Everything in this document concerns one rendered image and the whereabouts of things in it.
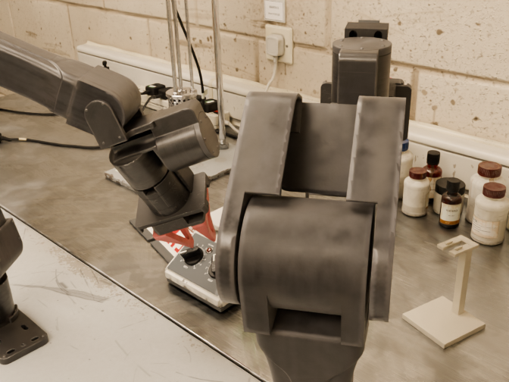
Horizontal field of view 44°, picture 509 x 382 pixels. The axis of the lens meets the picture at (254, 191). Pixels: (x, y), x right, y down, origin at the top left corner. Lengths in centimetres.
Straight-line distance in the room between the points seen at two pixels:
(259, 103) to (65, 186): 106
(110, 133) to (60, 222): 53
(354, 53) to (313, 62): 89
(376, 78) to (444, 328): 44
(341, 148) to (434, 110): 96
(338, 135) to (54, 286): 75
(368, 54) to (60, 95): 35
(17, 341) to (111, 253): 26
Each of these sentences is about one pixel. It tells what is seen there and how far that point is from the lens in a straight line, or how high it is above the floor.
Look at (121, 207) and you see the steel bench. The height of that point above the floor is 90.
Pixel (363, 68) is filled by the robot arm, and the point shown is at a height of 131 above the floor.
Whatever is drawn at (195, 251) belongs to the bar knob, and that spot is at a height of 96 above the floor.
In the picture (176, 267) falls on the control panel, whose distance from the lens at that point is 99.
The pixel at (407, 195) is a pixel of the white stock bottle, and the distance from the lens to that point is 119.
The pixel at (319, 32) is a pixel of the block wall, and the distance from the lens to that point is 146.
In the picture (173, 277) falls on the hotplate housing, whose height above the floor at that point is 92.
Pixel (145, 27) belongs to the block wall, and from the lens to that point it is 196.
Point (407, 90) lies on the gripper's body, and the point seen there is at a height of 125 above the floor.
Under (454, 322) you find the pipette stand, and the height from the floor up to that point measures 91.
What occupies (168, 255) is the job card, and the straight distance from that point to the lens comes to 108.
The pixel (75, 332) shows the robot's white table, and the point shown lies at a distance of 95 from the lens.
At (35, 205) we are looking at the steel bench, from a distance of 134.
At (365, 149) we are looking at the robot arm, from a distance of 34.
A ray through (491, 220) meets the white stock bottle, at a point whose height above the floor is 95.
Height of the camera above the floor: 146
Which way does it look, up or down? 26 degrees down
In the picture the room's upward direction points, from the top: 2 degrees counter-clockwise
